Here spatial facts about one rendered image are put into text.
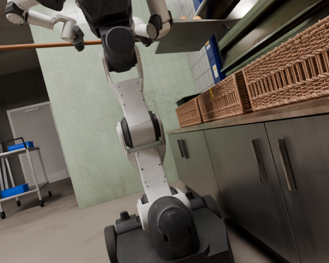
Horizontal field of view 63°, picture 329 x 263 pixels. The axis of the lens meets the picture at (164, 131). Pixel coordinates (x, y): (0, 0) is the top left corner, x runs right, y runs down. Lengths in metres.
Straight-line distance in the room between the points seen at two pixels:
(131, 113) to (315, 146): 0.76
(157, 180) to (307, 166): 0.65
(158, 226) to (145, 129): 0.43
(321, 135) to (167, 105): 2.54
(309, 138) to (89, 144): 2.60
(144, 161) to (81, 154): 1.92
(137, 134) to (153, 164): 0.15
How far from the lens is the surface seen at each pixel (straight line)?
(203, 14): 2.30
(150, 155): 1.19
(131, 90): 1.23
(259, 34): 1.81
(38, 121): 8.07
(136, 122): 1.15
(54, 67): 3.20
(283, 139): 0.76
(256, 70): 0.91
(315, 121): 0.65
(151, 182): 1.17
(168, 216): 0.90
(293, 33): 1.56
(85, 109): 3.06
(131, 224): 1.40
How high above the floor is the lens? 0.60
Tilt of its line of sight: level
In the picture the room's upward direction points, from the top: 15 degrees counter-clockwise
